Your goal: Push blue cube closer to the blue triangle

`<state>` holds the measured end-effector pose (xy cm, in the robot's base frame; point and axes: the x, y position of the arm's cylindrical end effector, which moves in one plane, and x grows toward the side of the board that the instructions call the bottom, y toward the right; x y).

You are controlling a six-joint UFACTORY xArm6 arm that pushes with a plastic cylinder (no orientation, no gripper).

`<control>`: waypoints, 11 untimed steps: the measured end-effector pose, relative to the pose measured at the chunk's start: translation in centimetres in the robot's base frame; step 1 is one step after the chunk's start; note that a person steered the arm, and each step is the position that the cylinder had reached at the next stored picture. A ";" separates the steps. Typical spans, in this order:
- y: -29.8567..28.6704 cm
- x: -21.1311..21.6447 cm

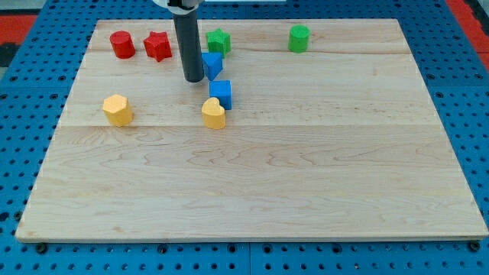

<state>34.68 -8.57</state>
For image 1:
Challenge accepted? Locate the yellow heart block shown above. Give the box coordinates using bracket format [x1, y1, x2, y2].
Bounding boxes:
[201, 97, 226, 129]

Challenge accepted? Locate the green star block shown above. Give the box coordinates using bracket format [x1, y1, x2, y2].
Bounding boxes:
[206, 28, 232, 58]

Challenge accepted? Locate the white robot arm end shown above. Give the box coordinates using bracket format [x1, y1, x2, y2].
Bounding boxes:
[152, 0, 203, 15]

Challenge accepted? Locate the blue cube block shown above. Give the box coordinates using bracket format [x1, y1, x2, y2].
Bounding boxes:
[209, 80, 232, 110]

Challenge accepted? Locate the green cylinder block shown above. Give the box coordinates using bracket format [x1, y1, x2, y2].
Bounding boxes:
[288, 24, 310, 53]

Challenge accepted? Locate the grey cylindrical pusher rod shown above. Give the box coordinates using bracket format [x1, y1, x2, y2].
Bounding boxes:
[173, 11, 204, 83]

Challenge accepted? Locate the blue triangle block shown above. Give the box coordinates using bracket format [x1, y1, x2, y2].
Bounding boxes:
[202, 52, 223, 81]

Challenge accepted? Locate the light wooden board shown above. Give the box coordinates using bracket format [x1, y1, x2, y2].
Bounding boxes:
[16, 19, 488, 243]

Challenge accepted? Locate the red star block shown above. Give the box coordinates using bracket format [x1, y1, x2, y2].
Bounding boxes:
[144, 31, 173, 62]

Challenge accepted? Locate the red cylinder block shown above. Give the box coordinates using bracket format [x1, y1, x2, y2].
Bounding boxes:
[109, 31, 135, 59]

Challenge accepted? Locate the yellow hexagon block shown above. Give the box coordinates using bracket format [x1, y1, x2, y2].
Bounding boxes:
[102, 94, 134, 127]

